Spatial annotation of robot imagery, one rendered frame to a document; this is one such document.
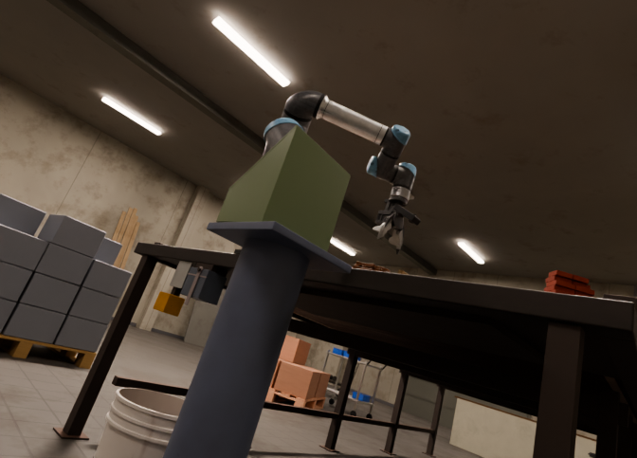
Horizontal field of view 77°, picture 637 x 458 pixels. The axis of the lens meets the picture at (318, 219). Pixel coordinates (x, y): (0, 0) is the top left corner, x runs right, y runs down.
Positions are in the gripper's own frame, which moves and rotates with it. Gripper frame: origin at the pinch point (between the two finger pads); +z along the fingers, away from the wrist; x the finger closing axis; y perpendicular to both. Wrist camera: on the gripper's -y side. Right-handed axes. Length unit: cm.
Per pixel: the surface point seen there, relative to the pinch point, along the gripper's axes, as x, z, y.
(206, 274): 32, 30, 59
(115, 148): -159, -229, 949
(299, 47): -104, -277, 279
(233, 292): 66, 37, -9
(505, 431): -589, 72, 114
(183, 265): 30, 29, 82
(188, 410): 66, 62, -9
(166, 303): 32, 46, 78
